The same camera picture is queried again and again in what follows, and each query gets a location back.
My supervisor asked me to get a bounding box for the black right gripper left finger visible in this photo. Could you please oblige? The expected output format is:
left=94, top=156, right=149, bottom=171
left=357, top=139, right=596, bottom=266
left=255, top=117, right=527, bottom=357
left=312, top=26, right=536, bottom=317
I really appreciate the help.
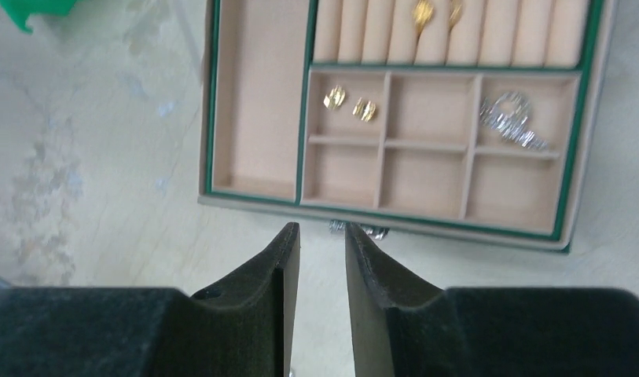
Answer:
left=0, top=222, right=300, bottom=376

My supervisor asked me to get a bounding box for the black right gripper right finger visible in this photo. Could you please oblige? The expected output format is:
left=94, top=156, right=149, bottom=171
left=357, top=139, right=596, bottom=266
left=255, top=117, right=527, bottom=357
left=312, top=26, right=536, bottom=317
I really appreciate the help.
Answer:
left=345, top=224, right=639, bottom=376

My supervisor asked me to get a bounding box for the gold earring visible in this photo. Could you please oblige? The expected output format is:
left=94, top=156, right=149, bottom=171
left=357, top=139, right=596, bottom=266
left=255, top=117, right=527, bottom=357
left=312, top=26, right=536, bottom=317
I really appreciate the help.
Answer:
left=352, top=97, right=377, bottom=123
left=323, top=85, right=347, bottom=110

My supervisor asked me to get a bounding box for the green jewelry box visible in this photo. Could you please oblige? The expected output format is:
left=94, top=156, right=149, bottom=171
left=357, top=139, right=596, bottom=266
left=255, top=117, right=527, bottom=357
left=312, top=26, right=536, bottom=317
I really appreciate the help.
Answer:
left=196, top=0, right=619, bottom=254

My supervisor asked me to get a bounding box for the green jewelry tray insert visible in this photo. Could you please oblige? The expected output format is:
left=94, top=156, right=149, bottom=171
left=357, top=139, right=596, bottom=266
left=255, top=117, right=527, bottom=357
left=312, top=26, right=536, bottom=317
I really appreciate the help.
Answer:
left=203, top=0, right=607, bottom=242

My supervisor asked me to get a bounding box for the silver chain pendant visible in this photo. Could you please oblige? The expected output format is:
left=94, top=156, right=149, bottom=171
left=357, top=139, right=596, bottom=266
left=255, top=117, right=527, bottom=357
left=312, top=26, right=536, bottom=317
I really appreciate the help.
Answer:
left=479, top=91, right=549, bottom=151

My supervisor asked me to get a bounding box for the gold ring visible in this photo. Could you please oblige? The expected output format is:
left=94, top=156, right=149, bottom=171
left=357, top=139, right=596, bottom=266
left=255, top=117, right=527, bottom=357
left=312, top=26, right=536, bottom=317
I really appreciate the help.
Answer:
left=413, top=0, right=435, bottom=38
left=448, top=0, right=465, bottom=30

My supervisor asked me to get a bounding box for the green plastic bin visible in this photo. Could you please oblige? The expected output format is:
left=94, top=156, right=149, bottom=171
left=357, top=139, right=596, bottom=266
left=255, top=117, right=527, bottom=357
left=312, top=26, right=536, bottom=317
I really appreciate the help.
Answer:
left=0, top=0, right=77, bottom=34

